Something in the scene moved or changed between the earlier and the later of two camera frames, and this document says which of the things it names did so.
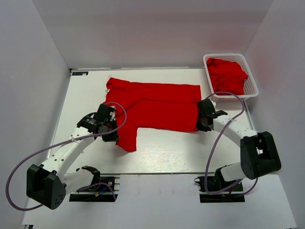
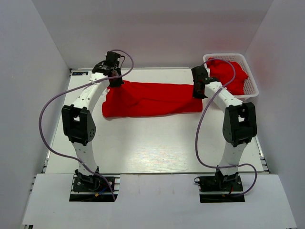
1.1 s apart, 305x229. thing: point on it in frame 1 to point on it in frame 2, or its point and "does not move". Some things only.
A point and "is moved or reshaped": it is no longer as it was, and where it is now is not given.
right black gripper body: [200, 125] to [198, 95]
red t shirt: [165, 106] is moved or reshaped
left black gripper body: [113, 136] to [118, 81]
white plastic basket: [250, 90] does not move
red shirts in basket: [226, 76] does not move
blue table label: [80, 73] does not move
